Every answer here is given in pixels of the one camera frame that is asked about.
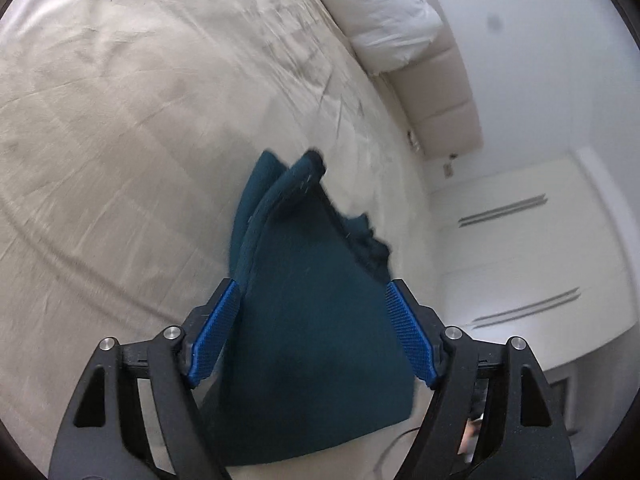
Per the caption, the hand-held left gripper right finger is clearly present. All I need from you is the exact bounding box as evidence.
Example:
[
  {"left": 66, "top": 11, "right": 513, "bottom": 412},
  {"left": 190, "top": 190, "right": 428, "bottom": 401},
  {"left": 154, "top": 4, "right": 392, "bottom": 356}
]
[{"left": 386, "top": 279, "right": 575, "bottom": 480}]

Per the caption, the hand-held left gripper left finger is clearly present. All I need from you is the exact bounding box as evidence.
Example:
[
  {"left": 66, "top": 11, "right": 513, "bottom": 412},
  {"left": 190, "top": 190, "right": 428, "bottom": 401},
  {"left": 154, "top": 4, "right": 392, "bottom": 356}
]
[{"left": 49, "top": 279, "right": 243, "bottom": 480}]

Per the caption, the dark green sweater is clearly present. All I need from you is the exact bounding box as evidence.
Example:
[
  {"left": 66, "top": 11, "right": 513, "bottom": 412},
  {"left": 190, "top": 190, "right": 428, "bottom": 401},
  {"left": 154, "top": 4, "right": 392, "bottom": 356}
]
[{"left": 200, "top": 149, "right": 417, "bottom": 467}]

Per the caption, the white wardrobe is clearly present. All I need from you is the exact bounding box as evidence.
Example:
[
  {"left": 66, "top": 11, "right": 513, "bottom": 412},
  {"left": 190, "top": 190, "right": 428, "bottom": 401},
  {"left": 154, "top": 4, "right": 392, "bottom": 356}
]
[{"left": 425, "top": 145, "right": 640, "bottom": 383}]

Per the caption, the bed with beige sheet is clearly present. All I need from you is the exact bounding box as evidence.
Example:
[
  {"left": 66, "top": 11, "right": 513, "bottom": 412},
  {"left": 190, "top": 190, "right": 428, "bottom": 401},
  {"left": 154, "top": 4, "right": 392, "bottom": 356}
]
[{"left": 0, "top": 0, "right": 432, "bottom": 480}]

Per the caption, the beige padded headboard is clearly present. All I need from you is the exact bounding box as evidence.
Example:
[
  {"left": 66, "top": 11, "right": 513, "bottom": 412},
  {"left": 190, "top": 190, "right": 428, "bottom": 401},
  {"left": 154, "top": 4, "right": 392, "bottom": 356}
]
[{"left": 372, "top": 7, "right": 485, "bottom": 162}]

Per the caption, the white pillow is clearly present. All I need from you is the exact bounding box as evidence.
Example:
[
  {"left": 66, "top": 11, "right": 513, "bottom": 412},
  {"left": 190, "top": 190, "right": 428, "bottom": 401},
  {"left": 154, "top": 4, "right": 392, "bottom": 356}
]
[{"left": 299, "top": 0, "right": 444, "bottom": 72}]

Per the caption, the dark cable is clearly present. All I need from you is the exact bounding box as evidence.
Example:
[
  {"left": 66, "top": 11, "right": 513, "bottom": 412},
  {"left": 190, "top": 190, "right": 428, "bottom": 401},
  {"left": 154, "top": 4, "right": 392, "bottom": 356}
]
[{"left": 372, "top": 427, "right": 422, "bottom": 480}]

